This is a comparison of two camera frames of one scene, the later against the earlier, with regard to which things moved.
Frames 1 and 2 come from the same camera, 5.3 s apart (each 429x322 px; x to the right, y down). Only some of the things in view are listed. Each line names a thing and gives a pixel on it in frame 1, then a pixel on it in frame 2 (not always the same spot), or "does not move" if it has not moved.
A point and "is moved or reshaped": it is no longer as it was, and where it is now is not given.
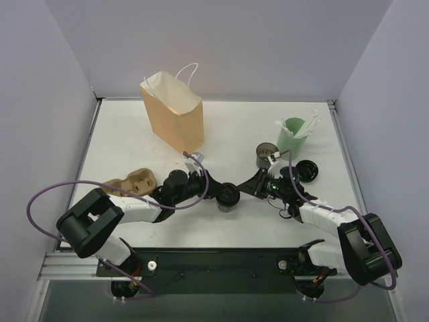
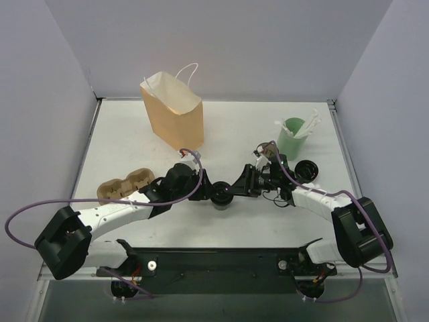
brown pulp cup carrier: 139,182 does not move
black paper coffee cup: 225,208 is moved or reshaped
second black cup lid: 308,171 does not move
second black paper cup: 263,151 does not move
